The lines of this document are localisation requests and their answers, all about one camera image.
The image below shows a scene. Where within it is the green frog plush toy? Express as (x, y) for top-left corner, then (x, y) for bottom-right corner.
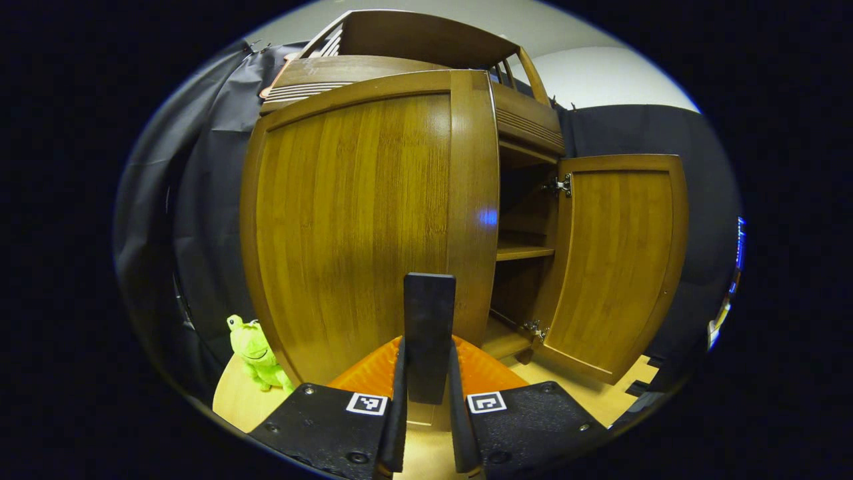
(227, 315), (294, 394)

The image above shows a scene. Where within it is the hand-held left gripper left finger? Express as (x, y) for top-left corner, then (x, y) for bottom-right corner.
(248, 337), (409, 480)

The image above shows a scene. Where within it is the wooden cabinet drawer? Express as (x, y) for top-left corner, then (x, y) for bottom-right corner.
(260, 55), (566, 157)

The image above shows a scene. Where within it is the wooden shoe cabinet door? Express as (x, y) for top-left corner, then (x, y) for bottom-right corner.
(239, 70), (500, 407)
(533, 155), (689, 385)

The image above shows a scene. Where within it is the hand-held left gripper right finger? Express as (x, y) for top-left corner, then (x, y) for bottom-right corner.
(448, 337), (608, 477)

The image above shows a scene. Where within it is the black backdrop cloth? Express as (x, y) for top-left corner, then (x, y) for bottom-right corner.
(113, 40), (742, 401)

